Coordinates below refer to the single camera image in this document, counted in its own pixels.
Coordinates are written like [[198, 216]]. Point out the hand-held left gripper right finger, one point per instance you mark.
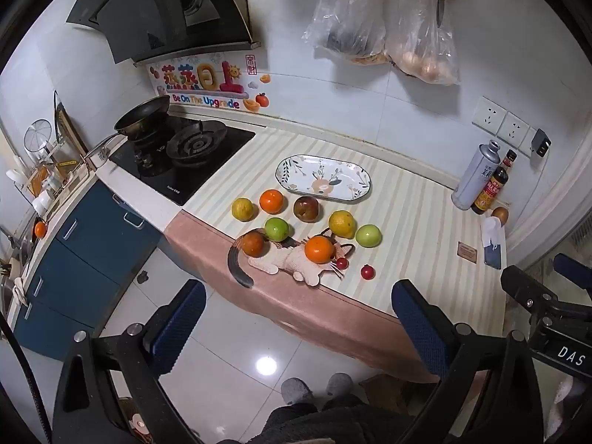
[[418, 321]]

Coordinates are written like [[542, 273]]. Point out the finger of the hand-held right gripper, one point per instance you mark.
[[527, 284], [573, 268]]

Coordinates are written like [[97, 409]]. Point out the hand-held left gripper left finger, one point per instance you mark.
[[178, 321]]

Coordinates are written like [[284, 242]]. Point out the green apple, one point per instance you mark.
[[368, 236], [276, 229]]

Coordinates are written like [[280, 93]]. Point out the dark brownish orange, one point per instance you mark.
[[253, 244]]

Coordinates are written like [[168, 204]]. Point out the orange tangerine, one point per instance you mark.
[[271, 201], [319, 249]]

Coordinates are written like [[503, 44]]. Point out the large yellow citrus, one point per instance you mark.
[[342, 224]]

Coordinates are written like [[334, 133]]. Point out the small yellow citrus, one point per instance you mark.
[[242, 209]]

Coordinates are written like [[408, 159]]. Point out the dark red apple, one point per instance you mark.
[[305, 208]]

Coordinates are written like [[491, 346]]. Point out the oval floral ceramic plate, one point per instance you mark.
[[323, 178]]

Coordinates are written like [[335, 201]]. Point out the person's right forearm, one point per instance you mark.
[[571, 409]]

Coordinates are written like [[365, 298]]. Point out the small blue packet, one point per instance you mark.
[[493, 256]]

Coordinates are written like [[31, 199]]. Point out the small brown card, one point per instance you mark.
[[467, 251]]

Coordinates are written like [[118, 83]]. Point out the red cherry tomato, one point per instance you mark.
[[367, 272], [341, 263]]

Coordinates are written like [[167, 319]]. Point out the striped cream tablecloth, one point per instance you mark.
[[416, 240]]

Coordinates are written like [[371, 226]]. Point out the grey slipper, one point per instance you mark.
[[296, 389], [340, 385]]

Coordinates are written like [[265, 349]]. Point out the dark soy sauce bottle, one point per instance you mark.
[[492, 189]]

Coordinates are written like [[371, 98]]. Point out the blue kitchen cabinet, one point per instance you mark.
[[83, 259]]

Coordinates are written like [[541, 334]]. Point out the grey gas canister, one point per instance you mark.
[[474, 178]]

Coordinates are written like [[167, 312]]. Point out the calico cat shaped mat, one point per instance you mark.
[[286, 261]]

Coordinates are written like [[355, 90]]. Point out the person's dark trouser legs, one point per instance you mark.
[[337, 421]]

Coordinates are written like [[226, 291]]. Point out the black plug adapter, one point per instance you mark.
[[541, 143]]

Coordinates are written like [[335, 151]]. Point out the black gas stove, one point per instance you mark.
[[185, 162]]

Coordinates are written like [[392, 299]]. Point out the small orange fruit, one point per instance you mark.
[[40, 229]]

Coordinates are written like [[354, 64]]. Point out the dish rack with utensils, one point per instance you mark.
[[46, 178]]

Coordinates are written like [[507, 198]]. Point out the black frying pan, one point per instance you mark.
[[141, 115]]

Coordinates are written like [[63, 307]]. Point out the round metal strainer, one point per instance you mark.
[[37, 136]]

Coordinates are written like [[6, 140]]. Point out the plastic bag with onions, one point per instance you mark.
[[423, 53]]

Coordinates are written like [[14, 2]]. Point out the black range hood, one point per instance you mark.
[[152, 14]]

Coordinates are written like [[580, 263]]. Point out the plastic bag with dark contents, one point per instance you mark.
[[347, 14]]

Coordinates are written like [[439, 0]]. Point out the white wall socket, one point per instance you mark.
[[489, 114], [514, 130]]

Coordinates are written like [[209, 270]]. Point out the colourful wall sticker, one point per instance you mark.
[[208, 81]]

